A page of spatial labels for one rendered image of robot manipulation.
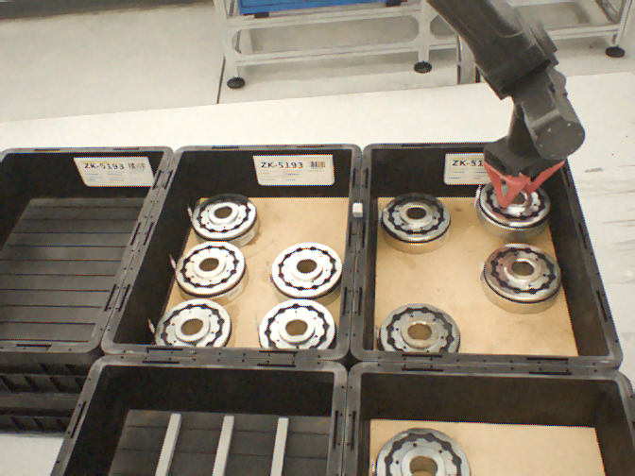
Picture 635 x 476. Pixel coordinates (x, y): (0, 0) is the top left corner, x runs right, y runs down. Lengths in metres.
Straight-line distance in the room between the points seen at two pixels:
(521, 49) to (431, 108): 0.72
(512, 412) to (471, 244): 0.30
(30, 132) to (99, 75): 1.66
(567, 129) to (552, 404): 0.31
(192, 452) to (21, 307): 0.38
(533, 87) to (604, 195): 0.53
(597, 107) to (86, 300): 1.11
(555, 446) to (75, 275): 0.72
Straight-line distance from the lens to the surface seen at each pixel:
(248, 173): 1.07
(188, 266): 0.97
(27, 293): 1.08
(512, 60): 0.82
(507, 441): 0.82
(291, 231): 1.03
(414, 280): 0.95
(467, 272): 0.96
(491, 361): 0.75
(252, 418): 0.84
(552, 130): 0.81
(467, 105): 1.51
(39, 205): 1.23
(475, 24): 0.73
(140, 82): 3.16
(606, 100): 1.58
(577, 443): 0.84
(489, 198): 1.00
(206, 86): 3.02
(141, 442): 0.86
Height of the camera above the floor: 1.55
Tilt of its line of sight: 45 degrees down
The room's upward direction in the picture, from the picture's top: 7 degrees counter-clockwise
